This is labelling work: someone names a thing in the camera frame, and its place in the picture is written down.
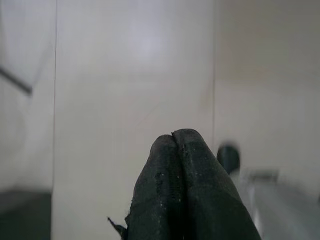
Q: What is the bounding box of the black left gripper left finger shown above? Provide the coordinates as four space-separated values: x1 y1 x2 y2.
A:
107 134 188 240

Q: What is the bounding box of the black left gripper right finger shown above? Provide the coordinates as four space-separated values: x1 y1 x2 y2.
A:
174 128 262 240

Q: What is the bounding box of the silver robot left leg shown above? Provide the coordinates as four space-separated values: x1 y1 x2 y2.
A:
216 141 320 240

